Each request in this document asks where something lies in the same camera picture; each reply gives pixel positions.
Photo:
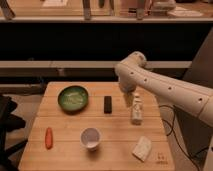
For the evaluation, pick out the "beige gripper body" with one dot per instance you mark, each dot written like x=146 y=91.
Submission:
x=128 y=97

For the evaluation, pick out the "orange carrot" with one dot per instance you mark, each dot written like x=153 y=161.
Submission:
x=49 y=138

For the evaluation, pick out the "white paper cup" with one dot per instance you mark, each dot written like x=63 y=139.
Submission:
x=90 y=138

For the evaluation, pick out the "black office chair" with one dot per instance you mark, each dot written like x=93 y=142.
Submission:
x=8 y=123

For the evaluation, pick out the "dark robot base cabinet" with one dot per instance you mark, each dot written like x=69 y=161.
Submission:
x=196 y=134

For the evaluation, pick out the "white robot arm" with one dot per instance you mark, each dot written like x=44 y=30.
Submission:
x=192 y=98

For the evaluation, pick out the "green ceramic bowl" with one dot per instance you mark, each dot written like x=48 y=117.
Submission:
x=73 y=98

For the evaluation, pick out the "white plastic bottle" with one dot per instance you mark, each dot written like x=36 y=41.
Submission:
x=136 y=112

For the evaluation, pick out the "black rectangular block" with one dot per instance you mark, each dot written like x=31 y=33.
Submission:
x=107 y=104

